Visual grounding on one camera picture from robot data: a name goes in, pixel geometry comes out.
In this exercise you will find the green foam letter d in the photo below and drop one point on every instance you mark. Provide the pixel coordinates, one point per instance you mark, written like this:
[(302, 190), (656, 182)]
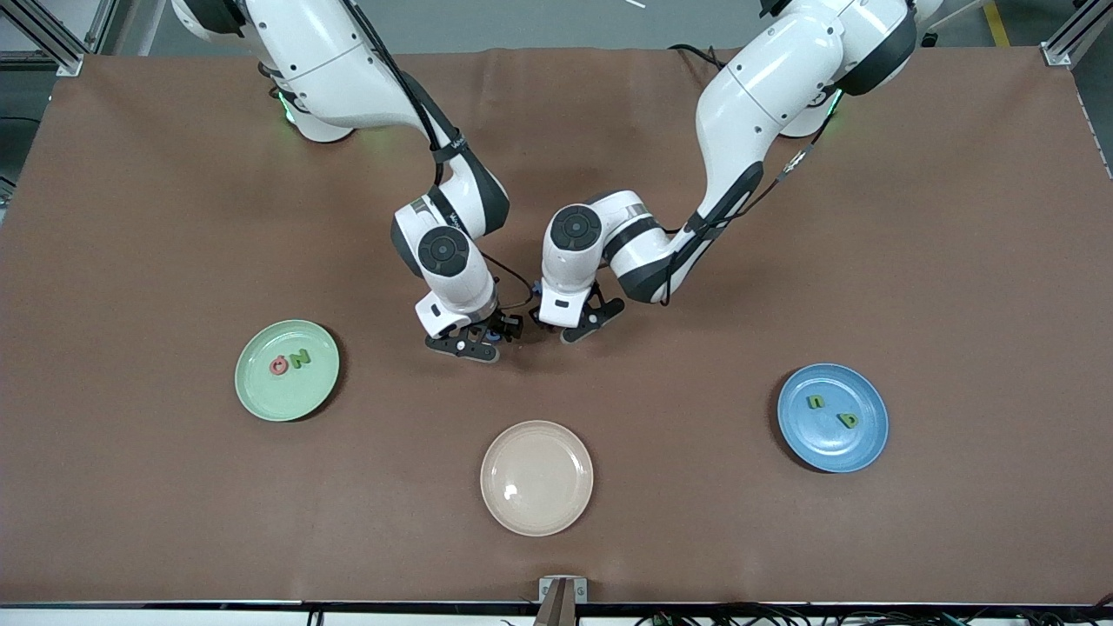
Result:
[(842, 417)]

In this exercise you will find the beige plastic plate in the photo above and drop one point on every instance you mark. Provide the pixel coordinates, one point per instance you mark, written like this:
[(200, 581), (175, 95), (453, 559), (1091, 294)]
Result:
[(536, 478)]

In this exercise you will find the aluminium frame profile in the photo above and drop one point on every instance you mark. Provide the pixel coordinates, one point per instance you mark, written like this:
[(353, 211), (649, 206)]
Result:
[(1063, 48), (54, 43)]

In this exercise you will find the green foam capital N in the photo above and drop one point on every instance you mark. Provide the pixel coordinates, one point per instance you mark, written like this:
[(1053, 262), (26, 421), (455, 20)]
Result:
[(301, 357)]

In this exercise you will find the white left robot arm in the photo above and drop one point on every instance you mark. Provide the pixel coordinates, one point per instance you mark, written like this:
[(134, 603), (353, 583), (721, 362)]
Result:
[(765, 87)]

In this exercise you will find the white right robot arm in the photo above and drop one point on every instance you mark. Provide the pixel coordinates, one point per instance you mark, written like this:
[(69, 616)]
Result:
[(322, 61)]

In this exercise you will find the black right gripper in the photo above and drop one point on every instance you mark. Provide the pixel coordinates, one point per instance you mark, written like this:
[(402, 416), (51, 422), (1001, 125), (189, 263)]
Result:
[(505, 324)]

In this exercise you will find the pink foam letter Q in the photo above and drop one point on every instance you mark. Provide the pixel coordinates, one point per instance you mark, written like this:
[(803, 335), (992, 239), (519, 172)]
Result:
[(272, 365)]

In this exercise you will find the brown table cover cloth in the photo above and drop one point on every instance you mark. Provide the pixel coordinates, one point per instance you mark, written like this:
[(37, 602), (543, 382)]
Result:
[(174, 522)]

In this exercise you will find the yellow floor tape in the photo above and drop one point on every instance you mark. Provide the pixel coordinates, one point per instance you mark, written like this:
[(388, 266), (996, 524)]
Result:
[(997, 24)]

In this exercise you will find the grey metal bracket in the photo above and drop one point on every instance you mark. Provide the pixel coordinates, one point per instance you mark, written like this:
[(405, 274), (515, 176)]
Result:
[(545, 591)]

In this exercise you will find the green foam small n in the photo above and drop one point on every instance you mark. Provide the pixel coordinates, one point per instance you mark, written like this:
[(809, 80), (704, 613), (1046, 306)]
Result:
[(809, 402)]

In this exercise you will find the blue plastic plate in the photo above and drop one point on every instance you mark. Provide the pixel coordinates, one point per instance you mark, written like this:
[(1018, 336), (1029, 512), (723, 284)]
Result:
[(861, 448)]

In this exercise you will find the brown tapered post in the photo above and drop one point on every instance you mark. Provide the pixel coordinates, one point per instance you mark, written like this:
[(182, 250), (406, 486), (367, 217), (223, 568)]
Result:
[(556, 613)]

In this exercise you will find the green plastic plate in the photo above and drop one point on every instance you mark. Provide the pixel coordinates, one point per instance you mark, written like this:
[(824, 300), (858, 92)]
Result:
[(283, 400)]

